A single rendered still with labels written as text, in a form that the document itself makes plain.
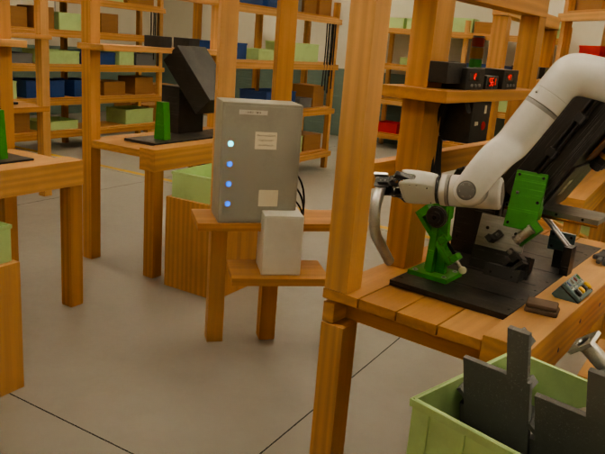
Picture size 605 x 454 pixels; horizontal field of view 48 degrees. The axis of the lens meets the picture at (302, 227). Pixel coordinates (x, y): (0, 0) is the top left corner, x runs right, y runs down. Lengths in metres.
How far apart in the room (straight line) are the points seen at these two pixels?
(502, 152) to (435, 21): 0.80
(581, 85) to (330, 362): 1.18
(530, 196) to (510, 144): 0.82
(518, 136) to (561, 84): 0.16
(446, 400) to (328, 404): 0.88
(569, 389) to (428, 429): 0.41
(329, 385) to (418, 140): 0.90
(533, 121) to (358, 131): 0.57
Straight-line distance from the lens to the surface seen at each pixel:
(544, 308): 2.23
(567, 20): 6.63
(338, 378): 2.33
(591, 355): 1.32
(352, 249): 2.16
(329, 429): 2.42
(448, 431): 1.44
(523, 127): 1.75
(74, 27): 9.88
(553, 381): 1.75
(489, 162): 1.69
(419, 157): 2.43
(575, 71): 1.77
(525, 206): 2.55
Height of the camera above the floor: 1.65
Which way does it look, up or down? 15 degrees down
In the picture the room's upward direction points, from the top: 5 degrees clockwise
